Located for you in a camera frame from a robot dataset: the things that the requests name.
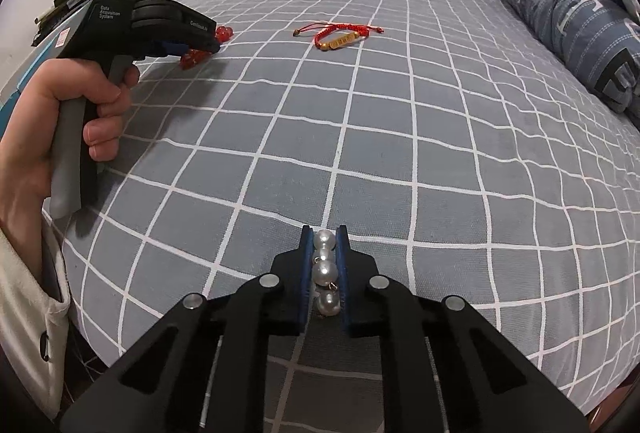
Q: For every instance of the person's left hand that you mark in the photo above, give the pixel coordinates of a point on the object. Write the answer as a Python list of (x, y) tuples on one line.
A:
[(30, 123)]

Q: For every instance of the folded blue striped quilt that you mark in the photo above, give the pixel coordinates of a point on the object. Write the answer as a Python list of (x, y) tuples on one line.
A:
[(560, 3)]

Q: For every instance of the person's left forearm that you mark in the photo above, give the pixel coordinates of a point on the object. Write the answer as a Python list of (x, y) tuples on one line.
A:
[(25, 313)]

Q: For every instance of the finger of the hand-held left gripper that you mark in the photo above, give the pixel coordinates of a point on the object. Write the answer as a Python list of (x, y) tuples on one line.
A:
[(167, 49), (197, 30)]

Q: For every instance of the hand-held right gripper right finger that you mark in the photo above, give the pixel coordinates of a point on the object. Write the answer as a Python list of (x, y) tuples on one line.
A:
[(343, 283)]

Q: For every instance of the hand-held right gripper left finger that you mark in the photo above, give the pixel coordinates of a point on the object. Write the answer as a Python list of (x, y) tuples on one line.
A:
[(304, 283)]

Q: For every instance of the grey checked bed sheet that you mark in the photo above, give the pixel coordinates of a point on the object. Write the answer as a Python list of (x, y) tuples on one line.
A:
[(400, 138)]

